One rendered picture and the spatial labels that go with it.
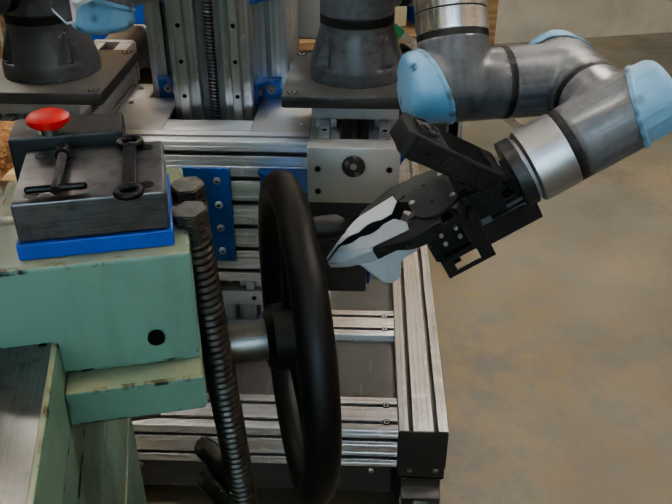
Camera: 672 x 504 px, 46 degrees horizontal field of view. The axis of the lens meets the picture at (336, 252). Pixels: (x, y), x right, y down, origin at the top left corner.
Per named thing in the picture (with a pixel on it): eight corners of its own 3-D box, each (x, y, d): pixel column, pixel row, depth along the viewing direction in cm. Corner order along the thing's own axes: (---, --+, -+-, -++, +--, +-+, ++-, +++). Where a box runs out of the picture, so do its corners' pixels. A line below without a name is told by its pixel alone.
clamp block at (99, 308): (203, 361, 57) (191, 254, 52) (4, 387, 54) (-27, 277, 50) (192, 256, 69) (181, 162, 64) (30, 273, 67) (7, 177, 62)
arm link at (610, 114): (653, 102, 81) (699, 140, 75) (556, 154, 83) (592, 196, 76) (635, 38, 77) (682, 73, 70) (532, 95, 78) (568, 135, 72)
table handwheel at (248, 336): (340, 547, 73) (378, 408, 50) (117, 586, 69) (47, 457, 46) (290, 288, 90) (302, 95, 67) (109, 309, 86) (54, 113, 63)
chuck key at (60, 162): (88, 195, 51) (85, 181, 50) (24, 201, 50) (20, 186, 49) (93, 152, 56) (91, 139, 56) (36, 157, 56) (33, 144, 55)
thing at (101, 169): (175, 245, 53) (166, 170, 50) (2, 263, 51) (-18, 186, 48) (169, 164, 64) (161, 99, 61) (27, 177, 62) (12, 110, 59)
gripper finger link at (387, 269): (355, 311, 80) (436, 268, 79) (328, 273, 77) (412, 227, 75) (349, 292, 83) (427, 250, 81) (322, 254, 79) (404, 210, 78)
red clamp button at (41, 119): (69, 131, 56) (66, 118, 55) (24, 135, 55) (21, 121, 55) (72, 116, 58) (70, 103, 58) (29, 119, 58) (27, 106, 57)
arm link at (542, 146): (568, 136, 72) (533, 98, 78) (522, 161, 72) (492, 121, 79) (590, 195, 76) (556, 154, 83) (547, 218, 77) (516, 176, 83)
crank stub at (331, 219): (346, 243, 77) (348, 227, 75) (287, 249, 76) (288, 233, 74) (341, 223, 79) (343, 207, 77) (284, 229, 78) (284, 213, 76)
